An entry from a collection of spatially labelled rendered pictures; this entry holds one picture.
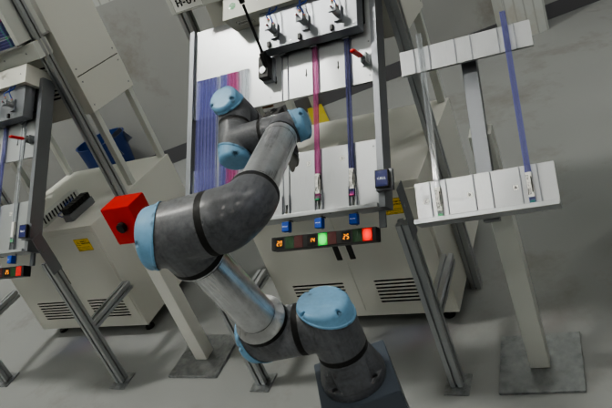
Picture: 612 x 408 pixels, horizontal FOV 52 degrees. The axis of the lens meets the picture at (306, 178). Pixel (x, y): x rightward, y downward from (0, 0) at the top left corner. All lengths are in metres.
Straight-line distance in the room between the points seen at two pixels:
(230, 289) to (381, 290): 1.21
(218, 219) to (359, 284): 1.39
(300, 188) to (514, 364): 0.90
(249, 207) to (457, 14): 4.18
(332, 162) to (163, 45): 3.19
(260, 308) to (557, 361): 1.16
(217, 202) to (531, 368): 1.39
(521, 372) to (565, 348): 0.17
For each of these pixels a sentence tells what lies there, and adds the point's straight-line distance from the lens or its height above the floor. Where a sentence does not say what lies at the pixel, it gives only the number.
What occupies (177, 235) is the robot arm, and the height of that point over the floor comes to 1.12.
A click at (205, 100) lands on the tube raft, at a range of 2.18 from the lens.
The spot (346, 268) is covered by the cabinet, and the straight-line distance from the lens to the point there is 2.36.
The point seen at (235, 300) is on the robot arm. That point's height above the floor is 0.90.
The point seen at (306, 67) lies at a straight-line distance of 2.01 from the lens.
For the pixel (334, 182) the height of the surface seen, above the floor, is 0.78.
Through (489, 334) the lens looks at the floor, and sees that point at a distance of 2.35.
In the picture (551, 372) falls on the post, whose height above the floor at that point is 0.01.
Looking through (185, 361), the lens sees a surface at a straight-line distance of 2.81.
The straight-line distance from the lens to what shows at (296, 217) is 1.87.
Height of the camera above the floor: 1.55
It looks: 24 degrees down
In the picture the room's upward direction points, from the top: 22 degrees counter-clockwise
